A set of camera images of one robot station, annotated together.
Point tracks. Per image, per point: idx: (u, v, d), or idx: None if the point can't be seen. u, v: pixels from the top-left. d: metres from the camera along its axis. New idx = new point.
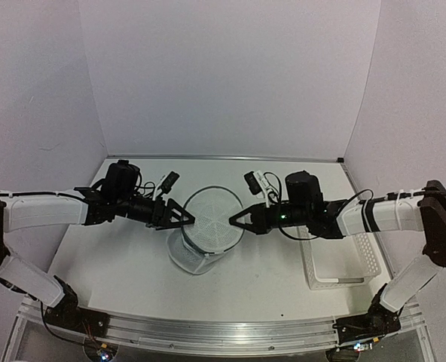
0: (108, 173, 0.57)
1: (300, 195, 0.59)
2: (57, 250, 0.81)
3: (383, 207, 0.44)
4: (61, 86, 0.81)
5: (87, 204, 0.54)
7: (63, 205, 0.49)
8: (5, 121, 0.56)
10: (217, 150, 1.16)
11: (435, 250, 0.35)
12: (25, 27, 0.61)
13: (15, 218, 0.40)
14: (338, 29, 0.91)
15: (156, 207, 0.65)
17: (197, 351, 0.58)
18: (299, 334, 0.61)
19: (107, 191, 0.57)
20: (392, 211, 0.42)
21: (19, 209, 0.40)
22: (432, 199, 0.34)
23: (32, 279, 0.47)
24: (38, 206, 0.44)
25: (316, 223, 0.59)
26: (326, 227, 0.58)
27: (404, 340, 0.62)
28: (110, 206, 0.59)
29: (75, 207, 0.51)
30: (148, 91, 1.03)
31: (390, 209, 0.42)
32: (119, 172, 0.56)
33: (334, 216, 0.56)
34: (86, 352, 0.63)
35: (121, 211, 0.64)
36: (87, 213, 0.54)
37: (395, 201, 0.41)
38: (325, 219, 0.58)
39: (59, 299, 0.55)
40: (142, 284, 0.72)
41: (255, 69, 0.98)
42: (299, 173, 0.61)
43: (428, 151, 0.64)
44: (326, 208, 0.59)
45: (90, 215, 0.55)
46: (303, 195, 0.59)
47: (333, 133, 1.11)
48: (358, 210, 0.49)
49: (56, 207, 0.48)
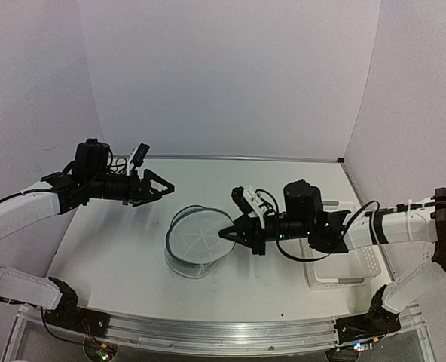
0: (76, 153, 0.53)
1: (301, 209, 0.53)
2: (57, 250, 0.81)
3: (392, 219, 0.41)
4: (60, 86, 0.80)
5: (57, 194, 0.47)
7: (35, 204, 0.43)
8: (5, 120, 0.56)
10: (217, 150, 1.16)
11: None
12: (24, 27, 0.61)
13: None
14: (338, 29, 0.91)
15: (132, 180, 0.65)
17: (197, 351, 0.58)
18: (299, 334, 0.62)
19: (78, 173, 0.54)
20: (404, 225, 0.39)
21: None
22: None
23: (27, 286, 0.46)
24: (7, 213, 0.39)
25: (316, 240, 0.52)
26: (331, 243, 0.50)
27: (403, 340, 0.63)
28: (84, 189, 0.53)
29: (47, 201, 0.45)
30: (149, 90, 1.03)
31: (401, 222, 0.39)
32: (87, 151, 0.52)
33: (339, 231, 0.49)
34: (87, 351, 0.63)
35: (96, 191, 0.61)
36: (59, 203, 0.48)
37: (406, 214, 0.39)
38: (329, 233, 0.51)
39: (59, 299, 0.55)
40: (141, 283, 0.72)
41: (256, 69, 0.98)
42: (297, 185, 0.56)
43: (427, 152, 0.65)
44: (328, 222, 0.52)
45: (65, 203, 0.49)
46: (305, 210, 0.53)
47: (334, 133, 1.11)
48: (367, 224, 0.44)
49: (30, 207, 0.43)
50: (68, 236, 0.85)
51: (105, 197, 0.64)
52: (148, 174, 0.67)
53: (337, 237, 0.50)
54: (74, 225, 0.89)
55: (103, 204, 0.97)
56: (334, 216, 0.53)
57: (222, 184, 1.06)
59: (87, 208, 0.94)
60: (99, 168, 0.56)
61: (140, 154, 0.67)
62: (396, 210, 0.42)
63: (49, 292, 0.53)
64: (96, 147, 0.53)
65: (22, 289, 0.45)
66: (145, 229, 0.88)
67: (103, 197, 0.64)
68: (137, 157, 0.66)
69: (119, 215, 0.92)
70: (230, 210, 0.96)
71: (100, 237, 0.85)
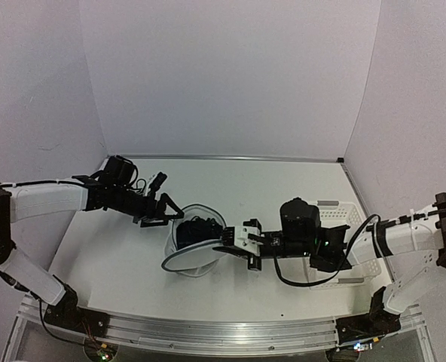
0: (107, 165, 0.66)
1: (300, 230, 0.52)
2: (57, 250, 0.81)
3: (397, 233, 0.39)
4: (60, 85, 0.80)
5: (87, 189, 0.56)
7: (65, 191, 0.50)
8: (5, 120, 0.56)
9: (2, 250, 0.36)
10: (217, 150, 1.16)
11: None
12: (24, 26, 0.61)
13: (19, 207, 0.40)
14: (338, 29, 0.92)
15: (150, 200, 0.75)
17: (197, 351, 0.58)
18: (299, 334, 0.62)
19: (105, 178, 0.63)
20: (409, 236, 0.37)
21: (24, 198, 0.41)
22: None
23: (37, 274, 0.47)
24: (41, 192, 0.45)
25: (319, 259, 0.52)
26: (334, 262, 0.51)
27: (402, 340, 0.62)
28: (108, 191, 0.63)
29: (76, 193, 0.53)
30: (148, 90, 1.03)
31: (405, 234, 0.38)
32: (117, 161, 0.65)
33: (341, 250, 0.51)
34: (87, 351, 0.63)
35: (117, 204, 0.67)
36: (87, 198, 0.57)
37: (410, 224, 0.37)
38: (330, 253, 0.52)
39: (61, 296, 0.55)
40: (142, 283, 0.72)
41: (255, 69, 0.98)
42: (292, 204, 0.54)
43: (427, 152, 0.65)
44: (329, 240, 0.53)
45: (90, 200, 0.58)
46: (304, 231, 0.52)
47: (334, 133, 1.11)
48: (370, 240, 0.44)
49: (57, 193, 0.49)
50: (68, 237, 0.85)
51: (121, 210, 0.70)
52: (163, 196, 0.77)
53: (339, 255, 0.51)
54: (74, 225, 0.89)
55: None
56: (332, 231, 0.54)
57: (222, 184, 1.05)
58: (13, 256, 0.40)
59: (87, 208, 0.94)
60: (124, 180, 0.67)
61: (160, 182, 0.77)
62: (400, 222, 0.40)
63: (54, 287, 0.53)
64: (127, 164, 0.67)
65: (32, 274, 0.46)
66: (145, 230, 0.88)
67: (122, 211, 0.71)
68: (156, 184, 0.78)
69: (119, 215, 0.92)
70: (230, 210, 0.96)
71: (101, 237, 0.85)
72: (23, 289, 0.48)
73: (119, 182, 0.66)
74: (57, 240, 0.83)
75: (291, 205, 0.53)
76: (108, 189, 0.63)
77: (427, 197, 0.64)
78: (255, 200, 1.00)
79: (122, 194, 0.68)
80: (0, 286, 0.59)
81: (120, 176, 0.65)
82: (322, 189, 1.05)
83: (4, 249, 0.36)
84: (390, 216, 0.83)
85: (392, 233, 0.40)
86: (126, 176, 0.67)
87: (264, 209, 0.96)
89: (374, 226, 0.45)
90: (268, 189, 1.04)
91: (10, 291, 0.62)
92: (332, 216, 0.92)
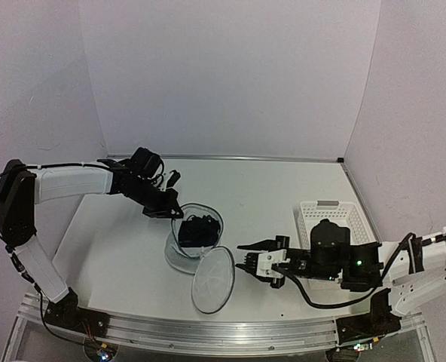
0: (135, 154, 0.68)
1: (333, 257, 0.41)
2: (57, 250, 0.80)
3: (435, 255, 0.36)
4: (60, 85, 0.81)
5: (112, 173, 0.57)
7: (90, 176, 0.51)
8: (5, 121, 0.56)
9: (24, 229, 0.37)
10: (217, 150, 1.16)
11: None
12: (24, 26, 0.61)
13: (45, 190, 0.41)
14: (337, 30, 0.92)
15: (170, 196, 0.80)
17: (197, 351, 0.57)
18: (299, 334, 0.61)
19: (132, 164, 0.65)
20: (444, 257, 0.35)
21: (49, 180, 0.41)
22: None
23: (44, 268, 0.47)
24: (65, 176, 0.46)
25: (352, 285, 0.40)
26: (367, 283, 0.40)
27: (404, 340, 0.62)
28: (134, 179, 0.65)
29: (101, 176, 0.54)
30: (148, 91, 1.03)
31: (440, 255, 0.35)
32: (146, 151, 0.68)
33: (378, 271, 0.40)
34: (86, 351, 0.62)
35: (138, 194, 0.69)
36: (111, 182, 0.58)
37: None
38: (365, 274, 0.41)
39: (64, 294, 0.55)
40: (142, 284, 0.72)
41: (255, 69, 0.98)
42: (323, 225, 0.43)
43: (427, 151, 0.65)
44: (362, 260, 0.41)
45: (114, 183, 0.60)
46: (337, 256, 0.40)
47: (333, 133, 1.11)
48: (408, 261, 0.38)
49: (81, 176, 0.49)
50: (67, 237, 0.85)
51: (141, 202, 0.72)
52: (172, 193, 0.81)
53: (376, 277, 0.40)
54: (74, 225, 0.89)
55: (103, 204, 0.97)
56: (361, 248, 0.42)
57: (222, 185, 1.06)
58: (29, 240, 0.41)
59: (88, 209, 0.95)
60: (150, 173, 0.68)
61: (176, 179, 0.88)
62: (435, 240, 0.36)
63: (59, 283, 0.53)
64: (154, 157, 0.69)
65: (42, 266, 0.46)
66: (145, 230, 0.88)
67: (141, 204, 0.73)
68: (172, 182, 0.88)
69: (120, 215, 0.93)
70: (230, 210, 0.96)
71: (102, 237, 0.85)
72: (31, 280, 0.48)
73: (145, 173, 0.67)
74: None
75: (323, 227, 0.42)
76: (133, 176, 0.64)
77: (426, 197, 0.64)
78: (254, 200, 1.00)
79: (145, 185, 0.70)
80: (1, 286, 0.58)
81: (146, 167, 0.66)
82: (322, 189, 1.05)
83: (26, 228, 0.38)
84: (390, 216, 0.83)
85: (429, 253, 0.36)
86: (152, 170, 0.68)
87: (264, 209, 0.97)
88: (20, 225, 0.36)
89: (409, 246, 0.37)
90: (268, 190, 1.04)
91: (10, 291, 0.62)
92: (332, 216, 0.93)
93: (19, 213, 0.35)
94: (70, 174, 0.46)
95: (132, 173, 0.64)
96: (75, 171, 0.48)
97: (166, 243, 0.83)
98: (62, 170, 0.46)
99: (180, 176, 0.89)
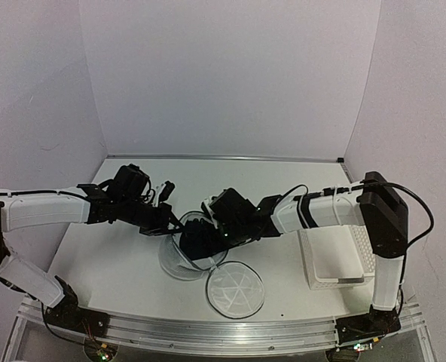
0: (117, 175, 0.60)
1: (225, 210, 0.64)
2: (57, 251, 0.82)
3: (322, 203, 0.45)
4: (59, 85, 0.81)
5: (90, 203, 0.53)
7: (65, 204, 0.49)
8: (4, 121, 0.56)
9: None
10: (216, 150, 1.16)
11: (379, 244, 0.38)
12: (25, 27, 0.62)
13: (13, 217, 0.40)
14: (337, 29, 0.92)
15: (163, 210, 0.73)
17: (197, 351, 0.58)
18: (298, 334, 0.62)
19: (114, 194, 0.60)
20: (331, 207, 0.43)
21: (18, 209, 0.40)
22: (373, 194, 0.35)
23: (34, 279, 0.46)
24: (37, 204, 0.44)
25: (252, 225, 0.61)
26: (261, 225, 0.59)
27: (404, 340, 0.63)
28: (115, 207, 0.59)
29: (77, 207, 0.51)
30: (148, 90, 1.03)
31: (328, 205, 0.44)
32: (127, 176, 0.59)
33: (268, 214, 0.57)
34: (87, 351, 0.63)
35: (123, 215, 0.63)
36: (89, 211, 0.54)
37: (334, 197, 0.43)
38: (259, 218, 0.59)
39: (59, 299, 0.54)
40: (144, 285, 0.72)
41: (255, 69, 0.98)
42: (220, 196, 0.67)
43: (427, 150, 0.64)
44: (261, 207, 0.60)
45: (93, 213, 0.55)
46: (228, 207, 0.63)
47: (333, 132, 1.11)
48: (294, 208, 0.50)
49: (55, 205, 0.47)
50: (67, 237, 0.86)
51: (132, 221, 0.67)
52: (166, 207, 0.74)
53: (266, 219, 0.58)
54: (74, 225, 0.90)
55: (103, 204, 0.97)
56: (265, 201, 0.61)
57: (221, 185, 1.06)
58: (6, 262, 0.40)
59: None
60: (136, 193, 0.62)
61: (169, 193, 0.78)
62: (324, 194, 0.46)
63: (50, 289, 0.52)
64: (139, 176, 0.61)
65: (29, 280, 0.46)
66: None
67: (133, 221, 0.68)
68: (164, 194, 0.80)
69: None
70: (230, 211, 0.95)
71: (102, 237, 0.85)
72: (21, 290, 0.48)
73: (132, 195, 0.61)
74: (57, 241, 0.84)
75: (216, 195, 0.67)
76: (114, 206, 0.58)
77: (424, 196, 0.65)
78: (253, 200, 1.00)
79: (132, 206, 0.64)
80: (1, 286, 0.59)
81: (127, 188, 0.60)
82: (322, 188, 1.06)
83: None
84: None
85: (316, 204, 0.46)
86: (138, 188, 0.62)
87: None
88: None
89: (300, 199, 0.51)
90: (269, 191, 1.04)
91: (10, 291, 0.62)
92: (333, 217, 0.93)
93: None
94: (41, 204, 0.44)
95: (112, 203, 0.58)
96: (50, 199, 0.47)
97: (161, 254, 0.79)
98: (36, 197, 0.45)
99: (173, 186, 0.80)
